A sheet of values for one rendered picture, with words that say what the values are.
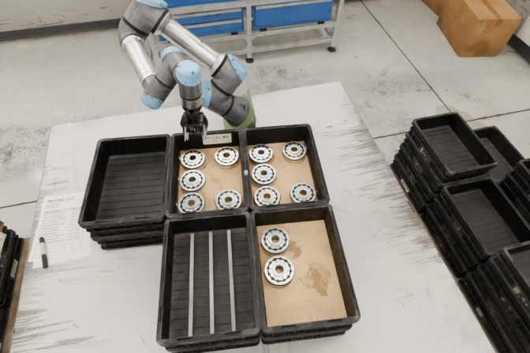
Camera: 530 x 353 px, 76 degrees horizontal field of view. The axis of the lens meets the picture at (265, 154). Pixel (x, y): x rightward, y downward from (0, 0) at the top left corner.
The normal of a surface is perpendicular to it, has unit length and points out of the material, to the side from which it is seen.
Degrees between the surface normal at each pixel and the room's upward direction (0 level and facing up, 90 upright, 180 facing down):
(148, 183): 0
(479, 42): 90
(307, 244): 0
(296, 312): 0
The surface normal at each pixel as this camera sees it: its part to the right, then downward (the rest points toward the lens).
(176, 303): 0.01, -0.62
